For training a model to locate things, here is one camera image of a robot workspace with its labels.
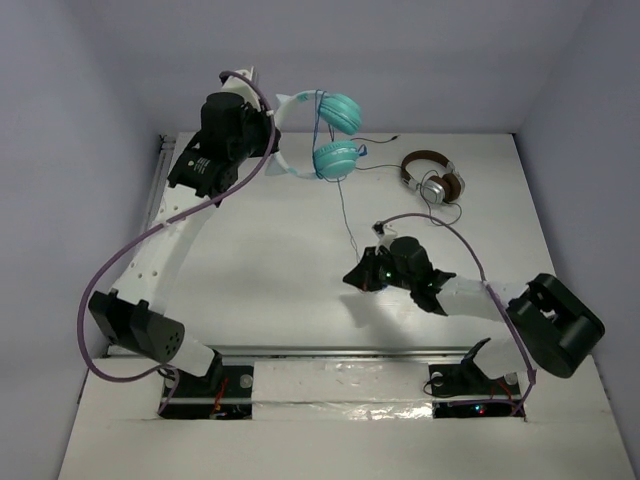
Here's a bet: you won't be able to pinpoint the teal cat-ear headphones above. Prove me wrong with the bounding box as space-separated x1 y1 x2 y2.
265 89 363 182

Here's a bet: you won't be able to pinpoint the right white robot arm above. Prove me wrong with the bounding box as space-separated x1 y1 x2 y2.
343 236 605 397

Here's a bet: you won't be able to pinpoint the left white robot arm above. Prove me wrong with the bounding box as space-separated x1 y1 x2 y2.
77 90 279 394

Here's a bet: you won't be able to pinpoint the brown silver headphones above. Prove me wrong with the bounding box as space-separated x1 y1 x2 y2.
400 150 465 205

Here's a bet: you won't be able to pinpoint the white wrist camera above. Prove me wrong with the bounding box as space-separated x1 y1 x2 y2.
219 66 260 109
372 221 398 249

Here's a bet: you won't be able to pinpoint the aluminium rail frame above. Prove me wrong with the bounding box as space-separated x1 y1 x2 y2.
115 133 552 350

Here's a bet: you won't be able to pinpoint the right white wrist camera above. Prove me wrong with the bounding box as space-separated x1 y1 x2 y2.
372 221 398 249

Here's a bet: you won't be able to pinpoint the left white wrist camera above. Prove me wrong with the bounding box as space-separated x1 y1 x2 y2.
219 66 260 109

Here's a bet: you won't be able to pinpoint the thin black headphone cable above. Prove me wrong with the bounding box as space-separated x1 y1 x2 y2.
342 134 464 227

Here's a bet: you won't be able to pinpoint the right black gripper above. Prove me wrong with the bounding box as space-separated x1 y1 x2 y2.
344 246 416 292

